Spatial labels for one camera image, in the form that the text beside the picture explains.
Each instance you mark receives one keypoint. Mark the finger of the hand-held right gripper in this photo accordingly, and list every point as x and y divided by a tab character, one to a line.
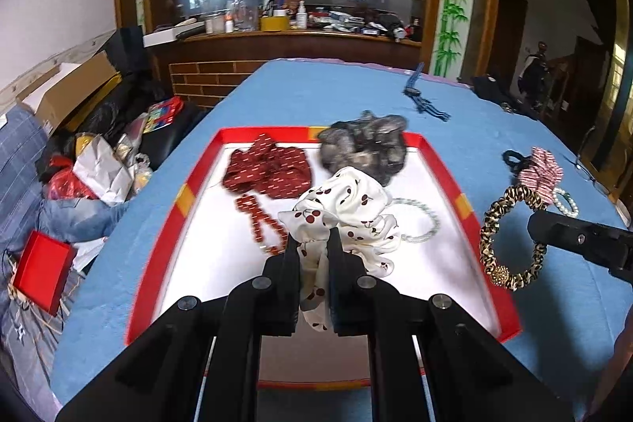
578	236

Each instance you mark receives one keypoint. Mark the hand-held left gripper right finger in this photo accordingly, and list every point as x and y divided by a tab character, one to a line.
336	268

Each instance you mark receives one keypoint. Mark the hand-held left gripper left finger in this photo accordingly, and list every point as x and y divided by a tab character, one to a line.
292	268

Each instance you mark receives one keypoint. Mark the white cherry print scrunchie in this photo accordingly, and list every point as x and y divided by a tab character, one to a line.
346	204

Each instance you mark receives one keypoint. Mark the red tray box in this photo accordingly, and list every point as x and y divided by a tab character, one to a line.
222	244

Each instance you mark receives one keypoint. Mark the eyeglasses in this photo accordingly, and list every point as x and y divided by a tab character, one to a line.
591	170

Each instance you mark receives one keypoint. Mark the dark red scrunchie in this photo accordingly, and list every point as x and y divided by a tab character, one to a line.
267	170

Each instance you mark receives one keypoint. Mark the grey scrunchie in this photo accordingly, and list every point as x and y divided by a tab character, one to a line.
361	145

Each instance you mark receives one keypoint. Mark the small metallic ornament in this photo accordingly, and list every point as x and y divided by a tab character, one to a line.
505	107

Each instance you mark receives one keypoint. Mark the blue tablecloth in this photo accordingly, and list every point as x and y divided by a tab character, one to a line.
222	115

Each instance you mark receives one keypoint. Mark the black garment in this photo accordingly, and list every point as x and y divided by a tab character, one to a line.
494	91

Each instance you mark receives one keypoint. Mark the black hanging bag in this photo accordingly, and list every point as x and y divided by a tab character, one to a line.
534	71

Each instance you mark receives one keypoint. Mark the colourful packet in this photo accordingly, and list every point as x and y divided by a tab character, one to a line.
160	111

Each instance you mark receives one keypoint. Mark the crumpled grey paper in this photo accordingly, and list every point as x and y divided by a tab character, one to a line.
106	170

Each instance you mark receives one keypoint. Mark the wooden door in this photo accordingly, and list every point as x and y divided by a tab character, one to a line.
514	36

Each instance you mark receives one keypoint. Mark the wooden counter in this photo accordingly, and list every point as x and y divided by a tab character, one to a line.
296	49

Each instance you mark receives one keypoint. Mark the red plastic bag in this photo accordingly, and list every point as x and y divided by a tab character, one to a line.
67	184

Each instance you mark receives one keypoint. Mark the yellow box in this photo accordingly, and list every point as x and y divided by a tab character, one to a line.
274	24

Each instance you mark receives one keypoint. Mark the small red box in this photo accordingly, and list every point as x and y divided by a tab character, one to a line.
42	264

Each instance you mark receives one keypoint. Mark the white pump bottle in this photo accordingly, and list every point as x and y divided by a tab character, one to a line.
301	16

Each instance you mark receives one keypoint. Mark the glass jug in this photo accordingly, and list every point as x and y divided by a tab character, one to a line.
243	15

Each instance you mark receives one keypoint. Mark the white flat box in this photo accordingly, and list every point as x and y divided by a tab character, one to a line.
160	37

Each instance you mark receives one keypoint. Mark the cardboard box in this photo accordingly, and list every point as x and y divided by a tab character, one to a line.
74	86

